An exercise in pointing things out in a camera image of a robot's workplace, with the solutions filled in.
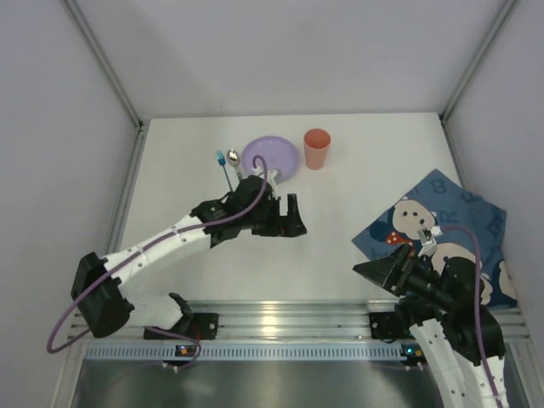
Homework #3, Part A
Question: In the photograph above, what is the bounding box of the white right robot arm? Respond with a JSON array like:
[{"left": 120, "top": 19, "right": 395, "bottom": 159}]
[{"left": 353, "top": 244, "right": 509, "bottom": 407}]

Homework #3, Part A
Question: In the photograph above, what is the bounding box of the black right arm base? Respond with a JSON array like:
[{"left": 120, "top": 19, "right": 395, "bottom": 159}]
[{"left": 368, "top": 312, "right": 411, "bottom": 343}]

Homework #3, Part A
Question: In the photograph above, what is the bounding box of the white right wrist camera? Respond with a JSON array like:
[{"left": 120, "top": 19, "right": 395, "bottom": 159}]
[{"left": 417, "top": 225, "right": 442, "bottom": 258}]

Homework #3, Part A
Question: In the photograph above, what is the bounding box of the right aluminium frame post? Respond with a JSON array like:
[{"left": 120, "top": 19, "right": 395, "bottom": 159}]
[{"left": 439, "top": 0, "right": 519, "bottom": 126}]

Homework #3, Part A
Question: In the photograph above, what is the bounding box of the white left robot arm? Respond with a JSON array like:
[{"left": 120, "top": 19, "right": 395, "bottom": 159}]
[{"left": 71, "top": 176, "right": 307, "bottom": 339}]

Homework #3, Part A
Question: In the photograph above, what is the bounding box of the aluminium frame post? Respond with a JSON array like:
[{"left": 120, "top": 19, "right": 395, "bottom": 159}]
[
  {"left": 60, "top": 0, "right": 144, "bottom": 130},
  {"left": 439, "top": 0, "right": 519, "bottom": 126}
]

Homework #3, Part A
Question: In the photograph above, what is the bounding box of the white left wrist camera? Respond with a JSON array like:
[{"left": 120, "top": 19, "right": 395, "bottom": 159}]
[{"left": 251, "top": 166, "right": 281, "bottom": 196}]

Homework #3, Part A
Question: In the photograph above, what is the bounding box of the purple plastic plate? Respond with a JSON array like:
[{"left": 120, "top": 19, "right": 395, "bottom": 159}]
[{"left": 241, "top": 136, "right": 299, "bottom": 184}]

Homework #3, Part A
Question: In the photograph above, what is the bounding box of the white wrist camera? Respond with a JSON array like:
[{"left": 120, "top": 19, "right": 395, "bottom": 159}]
[
  {"left": 251, "top": 166, "right": 281, "bottom": 196},
  {"left": 417, "top": 225, "right": 442, "bottom": 258}
]

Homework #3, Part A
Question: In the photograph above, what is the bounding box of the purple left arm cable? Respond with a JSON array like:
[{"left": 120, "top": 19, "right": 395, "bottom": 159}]
[{"left": 45, "top": 155, "right": 270, "bottom": 354}]

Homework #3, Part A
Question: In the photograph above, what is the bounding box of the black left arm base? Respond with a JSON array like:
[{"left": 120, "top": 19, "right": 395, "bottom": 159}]
[{"left": 144, "top": 313, "right": 219, "bottom": 341}]

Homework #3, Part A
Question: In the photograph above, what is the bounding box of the left aluminium frame post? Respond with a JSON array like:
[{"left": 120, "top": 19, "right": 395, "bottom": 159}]
[{"left": 60, "top": 0, "right": 144, "bottom": 130}]

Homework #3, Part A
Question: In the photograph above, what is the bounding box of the blue cartoon placemat cloth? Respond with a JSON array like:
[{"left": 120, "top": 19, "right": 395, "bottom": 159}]
[{"left": 352, "top": 169, "right": 518, "bottom": 309}]

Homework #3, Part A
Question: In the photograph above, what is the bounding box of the aluminium mounting rail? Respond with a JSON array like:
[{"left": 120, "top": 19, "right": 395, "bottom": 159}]
[{"left": 67, "top": 299, "right": 532, "bottom": 343}]

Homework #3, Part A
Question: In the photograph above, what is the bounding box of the white slotted cable duct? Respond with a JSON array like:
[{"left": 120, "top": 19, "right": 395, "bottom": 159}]
[{"left": 85, "top": 343, "right": 423, "bottom": 361}]

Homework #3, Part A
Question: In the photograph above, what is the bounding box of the orange plastic cup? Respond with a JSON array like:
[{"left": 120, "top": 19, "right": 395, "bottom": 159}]
[{"left": 303, "top": 128, "right": 332, "bottom": 170}]

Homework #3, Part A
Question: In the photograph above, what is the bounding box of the blue handled fork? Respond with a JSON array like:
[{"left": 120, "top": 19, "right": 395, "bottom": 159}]
[{"left": 217, "top": 150, "right": 233, "bottom": 191}]

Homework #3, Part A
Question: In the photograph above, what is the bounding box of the green handled metal spoon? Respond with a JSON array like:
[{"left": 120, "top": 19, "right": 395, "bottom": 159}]
[{"left": 227, "top": 149, "right": 244, "bottom": 181}]

